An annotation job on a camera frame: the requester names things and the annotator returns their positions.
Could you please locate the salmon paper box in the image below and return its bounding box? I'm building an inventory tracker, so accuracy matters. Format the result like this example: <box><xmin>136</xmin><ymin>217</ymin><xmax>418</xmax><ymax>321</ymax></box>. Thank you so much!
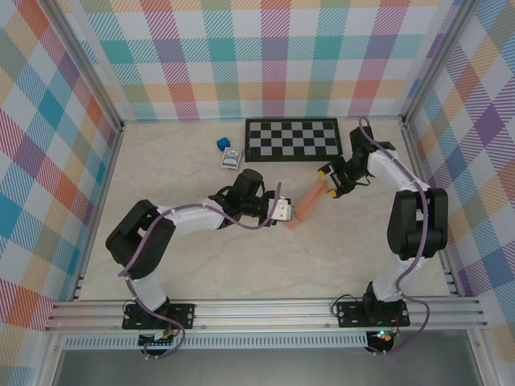
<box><xmin>281</xmin><ymin>179</ymin><xmax>328</xmax><ymax>231</ymax></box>

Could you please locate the blue playing card box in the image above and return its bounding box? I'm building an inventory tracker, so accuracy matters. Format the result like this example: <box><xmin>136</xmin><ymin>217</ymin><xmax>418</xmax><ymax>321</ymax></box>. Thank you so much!
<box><xmin>219</xmin><ymin>146</ymin><xmax>245</xmax><ymax>170</ymax></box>

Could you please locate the black grey checkerboard panel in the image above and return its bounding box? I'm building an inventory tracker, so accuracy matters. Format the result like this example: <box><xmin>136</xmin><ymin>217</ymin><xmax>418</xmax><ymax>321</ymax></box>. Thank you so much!
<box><xmin>242</xmin><ymin>117</ymin><xmax>344</xmax><ymax>162</ymax></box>

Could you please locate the small controller circuit board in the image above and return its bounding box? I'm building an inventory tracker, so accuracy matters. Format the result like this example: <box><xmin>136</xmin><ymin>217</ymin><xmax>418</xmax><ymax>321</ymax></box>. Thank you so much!
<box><xmin>138</xmin><ymin>331</ymin><xmax>178</xmax><ymax>349</ymax></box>
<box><xmin>369</xmin><ymin>329</ymin><xmax>395</xmax><ymax>345</ymax></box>

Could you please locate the grey metal panel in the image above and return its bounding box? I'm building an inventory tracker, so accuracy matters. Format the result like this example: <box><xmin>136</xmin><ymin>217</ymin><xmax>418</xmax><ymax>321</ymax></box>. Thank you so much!
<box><xmin>51</xmin><ymin>348</ymin><xmax>484</xmax><ymax>386</ymax></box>

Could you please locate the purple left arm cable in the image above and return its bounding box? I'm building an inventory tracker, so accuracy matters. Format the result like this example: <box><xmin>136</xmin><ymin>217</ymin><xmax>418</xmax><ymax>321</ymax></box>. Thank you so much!
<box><xmin>117</xmin><ymin>181</ymin><xmax>282</xmax><ymax>361</ymax></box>

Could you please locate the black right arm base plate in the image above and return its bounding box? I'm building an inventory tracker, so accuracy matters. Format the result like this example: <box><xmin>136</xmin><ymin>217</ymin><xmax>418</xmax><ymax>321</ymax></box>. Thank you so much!
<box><xmin>336</xmin><ymin>301</ymin><xmax>411</xmax><ymax>329</ymax></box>

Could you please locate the aluminium mounting rail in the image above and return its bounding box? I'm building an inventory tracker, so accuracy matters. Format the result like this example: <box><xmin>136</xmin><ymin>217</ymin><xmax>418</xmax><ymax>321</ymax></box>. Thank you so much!
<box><xmin>43</xmin><ymin>299</ymin><xmax>490</xmax><ymax>333</ymax></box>

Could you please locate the aluminium frame post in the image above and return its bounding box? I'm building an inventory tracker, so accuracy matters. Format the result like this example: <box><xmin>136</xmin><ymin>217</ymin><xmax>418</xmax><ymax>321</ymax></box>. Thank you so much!
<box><xmin>401</xmin><ymin>0</ymin><xmax>480</xmax><ymax>129</ymax></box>
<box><xmin>47</xmin><ymin>0</ymin><xmax>126</xmax><ymax>136</ymax></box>

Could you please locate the aluminium table side rail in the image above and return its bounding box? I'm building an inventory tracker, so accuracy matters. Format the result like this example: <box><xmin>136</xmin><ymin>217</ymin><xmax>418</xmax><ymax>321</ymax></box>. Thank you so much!
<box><xmin>70</xmin><ymin>122</ymin><xmax>126</xmax><ymax>302</ymax></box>
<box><xmin>401</xmin><ymin>118</ymin><xmax>462</xmax><ymax>298</ymax></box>

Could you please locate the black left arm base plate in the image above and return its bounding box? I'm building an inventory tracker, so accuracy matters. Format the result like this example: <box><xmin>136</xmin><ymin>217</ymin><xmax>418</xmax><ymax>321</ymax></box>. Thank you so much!
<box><xmin>122</xmin><ymin>303</ymin><xmax>197</xmax><ymax>331</ymax></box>

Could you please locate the slotted grey cable duct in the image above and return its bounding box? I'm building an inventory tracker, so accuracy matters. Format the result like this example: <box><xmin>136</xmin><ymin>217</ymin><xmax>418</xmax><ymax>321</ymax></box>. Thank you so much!
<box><xmin>62</xmin><ymin>336</ymin><xmax>369</xmax><ymax>350</ymax></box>

